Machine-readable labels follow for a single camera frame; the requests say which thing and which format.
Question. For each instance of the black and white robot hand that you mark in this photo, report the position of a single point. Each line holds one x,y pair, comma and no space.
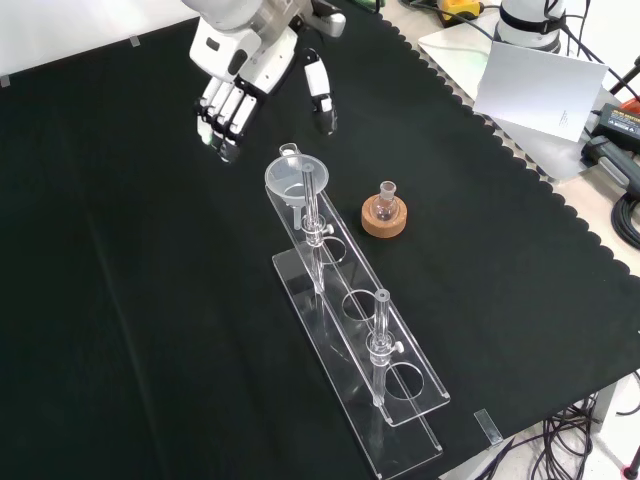
235,55

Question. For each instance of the translucent plastic funnel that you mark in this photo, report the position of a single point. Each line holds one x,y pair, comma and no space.
280,175

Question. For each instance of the clear acrylic funnel stand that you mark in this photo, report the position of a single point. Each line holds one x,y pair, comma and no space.
381,325

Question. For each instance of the grey tape strip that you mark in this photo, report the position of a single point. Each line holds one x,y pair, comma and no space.
5,81
488,426
134,40

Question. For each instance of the green object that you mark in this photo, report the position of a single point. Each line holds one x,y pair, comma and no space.
372,4

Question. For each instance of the small round-bottom glass flask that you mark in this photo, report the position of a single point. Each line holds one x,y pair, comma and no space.
385,210

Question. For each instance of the yellow stop button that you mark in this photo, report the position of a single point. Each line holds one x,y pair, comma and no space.
462,7

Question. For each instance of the black bench cloth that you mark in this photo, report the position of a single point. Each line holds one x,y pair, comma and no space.
125,300

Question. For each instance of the pale white board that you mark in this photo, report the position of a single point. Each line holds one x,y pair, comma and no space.
540,90

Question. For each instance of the grey and black plug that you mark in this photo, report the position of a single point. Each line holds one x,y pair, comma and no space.
607,160

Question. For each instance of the black tripod leg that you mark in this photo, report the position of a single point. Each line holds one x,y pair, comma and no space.
625,77

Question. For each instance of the black power adapter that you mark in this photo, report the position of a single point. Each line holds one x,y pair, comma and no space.
620,125

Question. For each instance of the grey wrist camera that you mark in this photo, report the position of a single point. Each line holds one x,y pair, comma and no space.
330,25

